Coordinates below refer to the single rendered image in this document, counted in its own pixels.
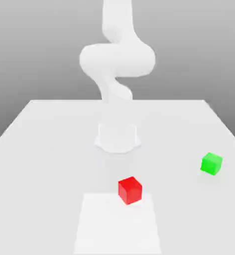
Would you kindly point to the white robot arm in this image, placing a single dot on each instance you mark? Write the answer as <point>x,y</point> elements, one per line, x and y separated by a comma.
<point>117,59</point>

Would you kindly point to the small red cube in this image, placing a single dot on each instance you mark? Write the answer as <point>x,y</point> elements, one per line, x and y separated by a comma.
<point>130,190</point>

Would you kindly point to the small green cube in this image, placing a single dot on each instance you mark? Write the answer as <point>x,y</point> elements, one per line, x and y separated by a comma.
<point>211,163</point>

